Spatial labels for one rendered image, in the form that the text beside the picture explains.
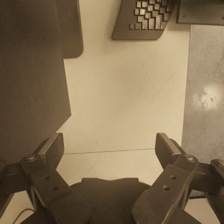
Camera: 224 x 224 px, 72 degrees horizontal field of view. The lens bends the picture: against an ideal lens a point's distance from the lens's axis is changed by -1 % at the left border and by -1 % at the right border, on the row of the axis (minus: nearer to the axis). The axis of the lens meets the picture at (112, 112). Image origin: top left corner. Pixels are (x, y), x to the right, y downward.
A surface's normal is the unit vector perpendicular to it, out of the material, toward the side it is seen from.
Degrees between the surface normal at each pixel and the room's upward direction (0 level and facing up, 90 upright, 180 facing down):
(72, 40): 0
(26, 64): 86
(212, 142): 0
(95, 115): 0
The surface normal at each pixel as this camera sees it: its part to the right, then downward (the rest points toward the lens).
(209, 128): 0.02, 0.30
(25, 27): 1.00, -0.04
